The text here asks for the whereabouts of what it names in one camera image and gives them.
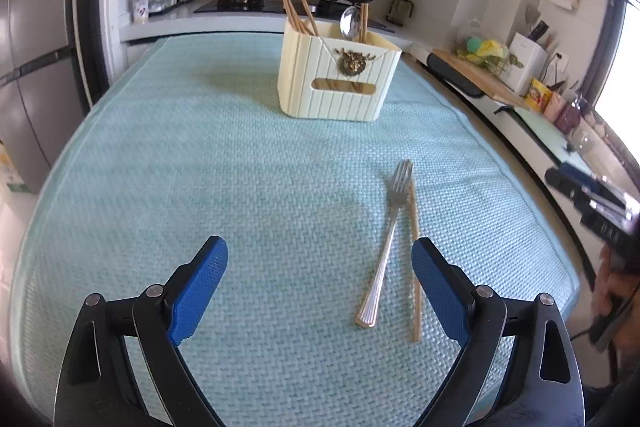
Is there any silver fork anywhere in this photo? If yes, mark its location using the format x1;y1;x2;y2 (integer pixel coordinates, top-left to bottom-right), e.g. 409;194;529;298
355;159;413;329

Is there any silver spoon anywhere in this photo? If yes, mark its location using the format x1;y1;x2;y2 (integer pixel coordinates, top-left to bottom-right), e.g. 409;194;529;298
338;5;361;41

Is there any person right hand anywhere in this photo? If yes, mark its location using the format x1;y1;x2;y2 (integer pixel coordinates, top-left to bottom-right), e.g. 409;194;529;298
591;243;640;358

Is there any light blue woven table mat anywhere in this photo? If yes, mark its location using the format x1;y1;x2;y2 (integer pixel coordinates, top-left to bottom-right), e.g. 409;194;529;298
10;34;579;426

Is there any yellow printed cup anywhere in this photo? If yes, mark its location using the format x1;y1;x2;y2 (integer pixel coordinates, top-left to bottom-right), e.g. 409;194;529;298
524;78;552;113

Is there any wooden cutting board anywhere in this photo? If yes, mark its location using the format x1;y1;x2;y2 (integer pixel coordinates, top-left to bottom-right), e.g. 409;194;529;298
431;49;529;110

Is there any white knife block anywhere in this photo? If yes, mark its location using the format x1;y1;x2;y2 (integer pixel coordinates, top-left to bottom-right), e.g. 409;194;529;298
499;20;549;96

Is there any plastic bag with sponges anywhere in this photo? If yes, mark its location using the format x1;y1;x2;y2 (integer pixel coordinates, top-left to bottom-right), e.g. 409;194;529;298
456;18;524;77

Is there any cream ribbed utensil holder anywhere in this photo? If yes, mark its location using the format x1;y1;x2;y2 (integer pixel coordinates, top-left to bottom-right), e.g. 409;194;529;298
278;22;401;122

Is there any grey stainless refrigerator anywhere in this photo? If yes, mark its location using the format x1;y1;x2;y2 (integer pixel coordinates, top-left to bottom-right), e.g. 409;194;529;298
1;0;90;194

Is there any spice jar rack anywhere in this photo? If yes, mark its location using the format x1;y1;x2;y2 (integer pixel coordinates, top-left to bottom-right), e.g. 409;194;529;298
148;0;179;16

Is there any dark glass french press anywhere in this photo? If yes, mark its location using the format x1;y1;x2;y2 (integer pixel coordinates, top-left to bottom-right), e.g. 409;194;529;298
385;0;414;27

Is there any black gas cooktop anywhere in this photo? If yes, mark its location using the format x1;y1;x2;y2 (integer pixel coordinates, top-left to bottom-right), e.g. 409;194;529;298
192;0;396;33

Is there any white spice shaker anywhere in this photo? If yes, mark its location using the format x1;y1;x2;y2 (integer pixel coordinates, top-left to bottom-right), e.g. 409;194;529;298
131;0;149;24

